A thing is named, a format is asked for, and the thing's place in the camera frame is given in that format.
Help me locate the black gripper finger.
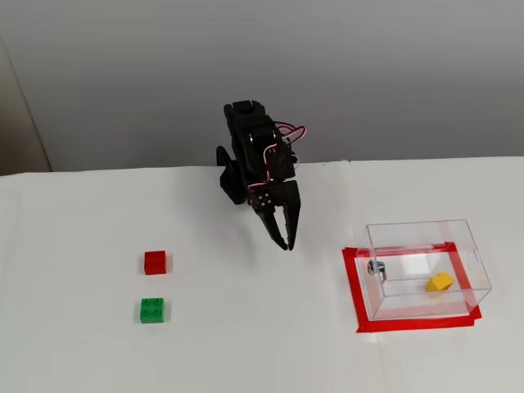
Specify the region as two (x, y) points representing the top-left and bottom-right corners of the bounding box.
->
(271, 178), (304, 251)
(248, 189), (290, 251)

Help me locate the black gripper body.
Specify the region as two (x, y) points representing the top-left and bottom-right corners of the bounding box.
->
(246, 142), (297, 197)

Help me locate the yellow lego brick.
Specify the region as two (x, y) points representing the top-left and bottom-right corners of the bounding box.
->
(424, 271), (454, 292)

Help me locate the red lego brick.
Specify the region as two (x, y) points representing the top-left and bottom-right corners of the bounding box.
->
(143, 250), (167, 276)

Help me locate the green lego brick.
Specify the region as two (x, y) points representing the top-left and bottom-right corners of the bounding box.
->
(140, 297), (165, 324)

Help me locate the transparent plastic box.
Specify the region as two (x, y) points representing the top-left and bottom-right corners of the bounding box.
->
(355, 219), (492, 323)

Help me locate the black table clamp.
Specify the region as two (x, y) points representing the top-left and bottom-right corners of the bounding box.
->
(215, 145), (246, 206)

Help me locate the silver cam lock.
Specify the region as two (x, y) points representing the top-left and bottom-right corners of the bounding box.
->
(367, 260), (389, 283)

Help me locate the red tape rectangle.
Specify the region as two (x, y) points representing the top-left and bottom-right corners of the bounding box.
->
(341, 241), (483, 335)

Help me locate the red white black servo cable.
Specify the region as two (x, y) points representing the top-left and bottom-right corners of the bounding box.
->
(273, 120), (308, 145)
(247, 145), (280, 193)

